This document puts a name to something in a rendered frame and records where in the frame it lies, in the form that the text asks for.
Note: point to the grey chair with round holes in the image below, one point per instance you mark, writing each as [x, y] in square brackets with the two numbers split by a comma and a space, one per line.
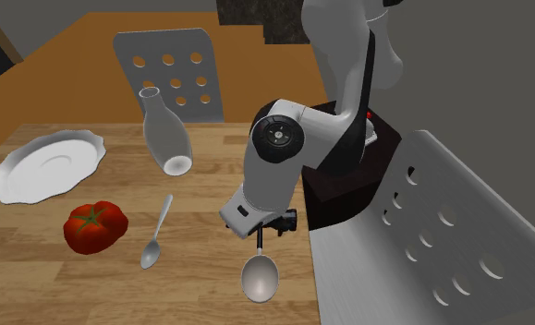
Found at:
[433, 252]
[172, 72]

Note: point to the red tomato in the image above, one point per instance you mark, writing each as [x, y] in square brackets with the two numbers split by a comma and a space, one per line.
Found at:
[97, 229]

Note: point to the white scalloped plate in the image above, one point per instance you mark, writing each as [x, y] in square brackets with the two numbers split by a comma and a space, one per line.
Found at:
[46, 169]

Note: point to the grey narrow-necked vase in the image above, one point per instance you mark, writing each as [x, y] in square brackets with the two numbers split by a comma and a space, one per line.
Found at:
[163, 130]

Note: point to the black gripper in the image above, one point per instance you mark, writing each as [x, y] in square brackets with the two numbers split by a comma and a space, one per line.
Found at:
[284, 222]

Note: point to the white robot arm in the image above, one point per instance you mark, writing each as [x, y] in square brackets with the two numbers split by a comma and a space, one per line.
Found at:
[267, 180]

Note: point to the dark robot stand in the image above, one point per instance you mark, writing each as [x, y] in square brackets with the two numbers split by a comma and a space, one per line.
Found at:
[339, 189]

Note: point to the small grey spoon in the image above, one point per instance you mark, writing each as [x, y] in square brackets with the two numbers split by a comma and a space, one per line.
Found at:
[150, 254]

